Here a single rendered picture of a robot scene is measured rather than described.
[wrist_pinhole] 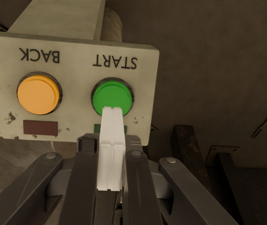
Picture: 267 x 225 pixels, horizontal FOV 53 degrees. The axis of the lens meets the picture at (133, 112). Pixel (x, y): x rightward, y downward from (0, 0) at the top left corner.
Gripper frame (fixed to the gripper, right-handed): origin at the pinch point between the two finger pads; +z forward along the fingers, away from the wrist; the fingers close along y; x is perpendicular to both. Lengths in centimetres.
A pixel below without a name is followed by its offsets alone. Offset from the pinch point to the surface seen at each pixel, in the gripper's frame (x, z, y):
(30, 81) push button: 1.6, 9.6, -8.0
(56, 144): -12.1, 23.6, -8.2
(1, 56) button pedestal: 3.6, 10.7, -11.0
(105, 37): 4, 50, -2
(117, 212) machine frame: -84, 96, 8
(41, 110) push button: -1.4, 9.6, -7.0
